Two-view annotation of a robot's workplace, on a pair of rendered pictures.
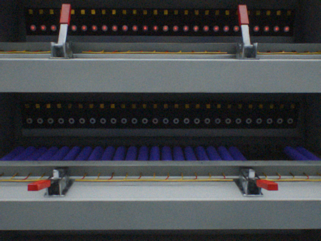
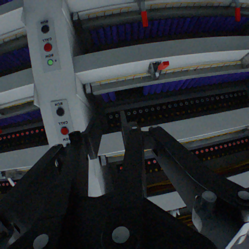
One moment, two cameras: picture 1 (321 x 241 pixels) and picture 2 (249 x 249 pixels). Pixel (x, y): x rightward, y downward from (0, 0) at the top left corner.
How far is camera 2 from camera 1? 0.23 m
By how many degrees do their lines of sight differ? 4
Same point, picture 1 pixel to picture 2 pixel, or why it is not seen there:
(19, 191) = not seen: outside the picture
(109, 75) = (237, 118)
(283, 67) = not seen: hidden behind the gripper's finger
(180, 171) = (188, 72)
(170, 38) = not seen: hidden behind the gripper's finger
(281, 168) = (131, 83)
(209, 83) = (187, 124)
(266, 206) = (147, 56)
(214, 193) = (176, 60)
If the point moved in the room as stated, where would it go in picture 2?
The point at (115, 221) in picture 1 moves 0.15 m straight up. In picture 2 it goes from (224, 40) to (232, 101)
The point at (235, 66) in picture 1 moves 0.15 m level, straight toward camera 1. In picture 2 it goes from (176, 136) to (241, 151)
